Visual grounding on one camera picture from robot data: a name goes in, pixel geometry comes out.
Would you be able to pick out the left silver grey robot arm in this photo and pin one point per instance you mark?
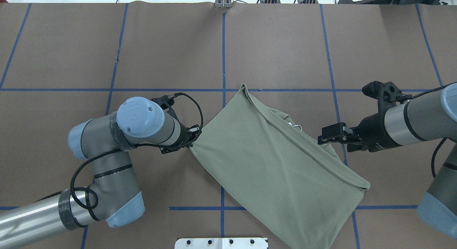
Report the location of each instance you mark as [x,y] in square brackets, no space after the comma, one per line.
[105,186]

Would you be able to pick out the white metal base plate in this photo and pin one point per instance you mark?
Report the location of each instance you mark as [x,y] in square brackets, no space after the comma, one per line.
[222,243]

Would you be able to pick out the olive green long-sleeve shirt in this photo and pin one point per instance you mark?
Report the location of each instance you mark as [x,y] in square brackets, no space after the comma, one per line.
[300,190]

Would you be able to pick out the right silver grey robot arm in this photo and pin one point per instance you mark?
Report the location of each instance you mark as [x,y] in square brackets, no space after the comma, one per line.
[404,119]

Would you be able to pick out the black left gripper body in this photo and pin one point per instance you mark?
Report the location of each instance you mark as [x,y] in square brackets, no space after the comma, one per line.
[184,135]

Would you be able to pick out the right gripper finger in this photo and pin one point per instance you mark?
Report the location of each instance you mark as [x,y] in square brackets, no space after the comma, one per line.
[335,129]
[341,139]

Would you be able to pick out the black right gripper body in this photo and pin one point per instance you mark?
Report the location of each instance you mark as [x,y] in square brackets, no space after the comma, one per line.
[373,132]

